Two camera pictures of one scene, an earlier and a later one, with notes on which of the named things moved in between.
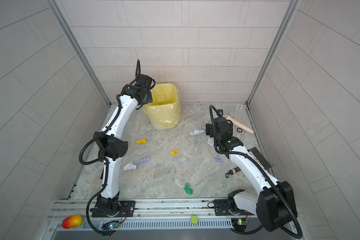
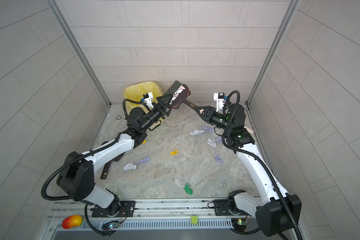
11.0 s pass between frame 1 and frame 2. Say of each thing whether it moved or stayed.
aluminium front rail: stayed
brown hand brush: moved
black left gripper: moved
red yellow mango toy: stayed
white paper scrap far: stayed
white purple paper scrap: stayed
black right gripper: moved
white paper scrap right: stayed
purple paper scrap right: stayed
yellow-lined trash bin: moved
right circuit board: stayed
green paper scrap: stayed
